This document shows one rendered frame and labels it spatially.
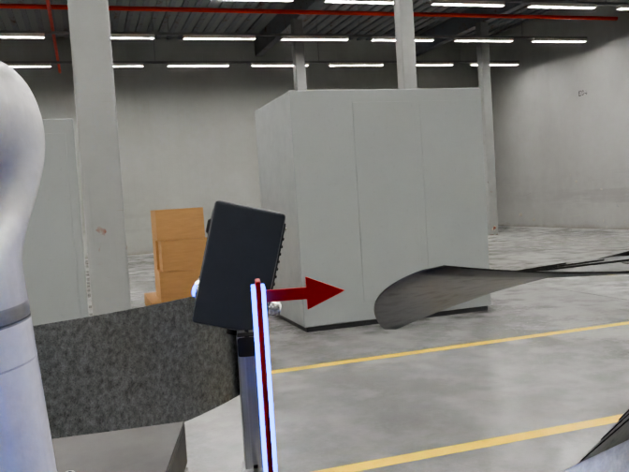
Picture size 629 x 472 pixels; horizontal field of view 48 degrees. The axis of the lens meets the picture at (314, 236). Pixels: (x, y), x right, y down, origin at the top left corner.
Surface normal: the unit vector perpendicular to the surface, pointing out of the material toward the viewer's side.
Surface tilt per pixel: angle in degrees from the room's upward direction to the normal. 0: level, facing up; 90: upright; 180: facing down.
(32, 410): 88
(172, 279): 90
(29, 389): 88
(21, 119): 94
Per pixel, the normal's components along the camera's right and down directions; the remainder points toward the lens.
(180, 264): 0.30, 0.03
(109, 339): 0.73, -0.01
